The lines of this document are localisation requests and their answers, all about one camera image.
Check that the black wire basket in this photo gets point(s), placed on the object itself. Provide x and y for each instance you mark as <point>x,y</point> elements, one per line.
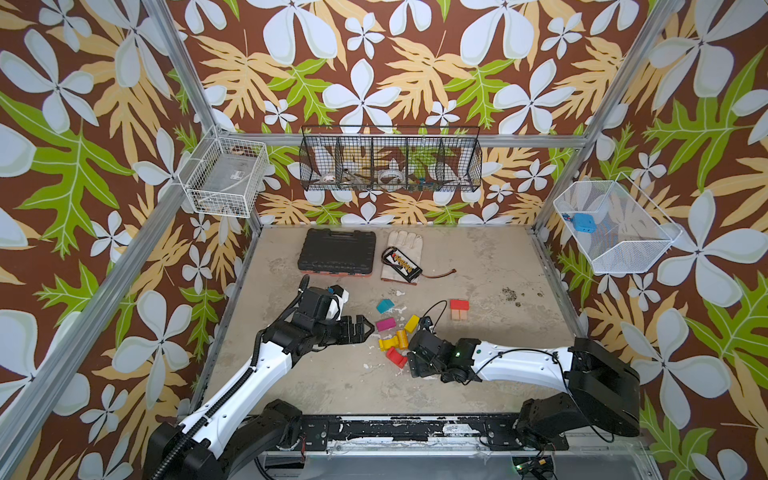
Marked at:
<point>348,158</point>

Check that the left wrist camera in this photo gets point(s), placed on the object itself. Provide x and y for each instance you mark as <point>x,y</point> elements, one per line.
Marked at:
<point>339,297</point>

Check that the white wire basket right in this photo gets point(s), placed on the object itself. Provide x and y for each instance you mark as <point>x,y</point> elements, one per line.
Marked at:
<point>633,232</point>

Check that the red rectangular wood block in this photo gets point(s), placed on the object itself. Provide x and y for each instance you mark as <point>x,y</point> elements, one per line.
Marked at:
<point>459,305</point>

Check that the yellow cylinder wood block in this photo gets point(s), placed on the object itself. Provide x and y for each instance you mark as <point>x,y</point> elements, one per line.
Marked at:
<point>387,344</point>

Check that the white tape roll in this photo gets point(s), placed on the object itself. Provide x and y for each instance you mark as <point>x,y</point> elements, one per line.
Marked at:
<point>390,177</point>

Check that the black plastic tool case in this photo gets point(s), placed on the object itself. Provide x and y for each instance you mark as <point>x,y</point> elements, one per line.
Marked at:
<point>337,252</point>

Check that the orange cylinder wood block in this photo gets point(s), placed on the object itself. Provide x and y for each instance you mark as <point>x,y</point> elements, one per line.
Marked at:
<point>402,338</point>

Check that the aluminium frame rail right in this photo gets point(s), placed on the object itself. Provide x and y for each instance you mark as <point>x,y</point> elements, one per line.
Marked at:
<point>570,314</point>

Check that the aluminium frame post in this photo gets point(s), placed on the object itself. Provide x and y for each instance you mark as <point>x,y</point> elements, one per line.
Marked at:
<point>630,66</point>
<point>189,80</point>

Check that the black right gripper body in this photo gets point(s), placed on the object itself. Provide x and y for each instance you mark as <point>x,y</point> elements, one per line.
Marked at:
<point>424,346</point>

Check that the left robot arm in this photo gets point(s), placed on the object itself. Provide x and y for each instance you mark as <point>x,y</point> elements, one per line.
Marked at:
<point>221,436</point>

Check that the white wire basket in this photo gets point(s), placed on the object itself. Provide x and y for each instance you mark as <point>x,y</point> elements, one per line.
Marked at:
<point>633,232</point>
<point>223,175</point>

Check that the aluminium frame post left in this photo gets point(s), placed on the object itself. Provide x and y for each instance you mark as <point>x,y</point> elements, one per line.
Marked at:
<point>189,80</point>

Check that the aluminium frame rail left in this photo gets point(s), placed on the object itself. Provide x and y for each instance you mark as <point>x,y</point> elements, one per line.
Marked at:
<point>36,402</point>

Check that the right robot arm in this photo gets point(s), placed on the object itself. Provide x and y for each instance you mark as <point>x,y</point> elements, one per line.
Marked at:
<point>594,388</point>

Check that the teal wood block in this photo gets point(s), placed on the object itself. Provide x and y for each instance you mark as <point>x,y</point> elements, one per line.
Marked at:
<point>385,306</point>

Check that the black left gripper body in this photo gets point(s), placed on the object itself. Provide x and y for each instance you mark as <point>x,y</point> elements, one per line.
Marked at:
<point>332,331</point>

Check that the blue object in basket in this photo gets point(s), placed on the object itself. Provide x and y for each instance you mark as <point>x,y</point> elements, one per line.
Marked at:
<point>581,222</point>

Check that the magenta wood block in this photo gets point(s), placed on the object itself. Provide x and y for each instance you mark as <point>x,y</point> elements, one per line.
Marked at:
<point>386,324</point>

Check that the red arch wood block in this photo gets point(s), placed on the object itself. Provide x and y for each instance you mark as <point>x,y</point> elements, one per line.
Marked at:
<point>398,359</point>

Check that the white work glove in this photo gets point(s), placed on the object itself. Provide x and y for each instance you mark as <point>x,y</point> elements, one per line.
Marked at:
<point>411,244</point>

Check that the aluminium frame rail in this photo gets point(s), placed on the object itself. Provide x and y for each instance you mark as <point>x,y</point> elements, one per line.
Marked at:
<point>36,402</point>
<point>570,314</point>

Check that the aluminium frame post right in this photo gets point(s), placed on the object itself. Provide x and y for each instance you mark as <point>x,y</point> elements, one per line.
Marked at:
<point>630,66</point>

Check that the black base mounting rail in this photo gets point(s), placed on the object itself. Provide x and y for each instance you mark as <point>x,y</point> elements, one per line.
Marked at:
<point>495,431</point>

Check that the white wire basket left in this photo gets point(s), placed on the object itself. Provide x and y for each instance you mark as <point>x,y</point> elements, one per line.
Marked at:
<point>223,175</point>

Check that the yellow rectangular wood block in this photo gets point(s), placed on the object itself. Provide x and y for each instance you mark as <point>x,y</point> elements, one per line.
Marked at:
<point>412,324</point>

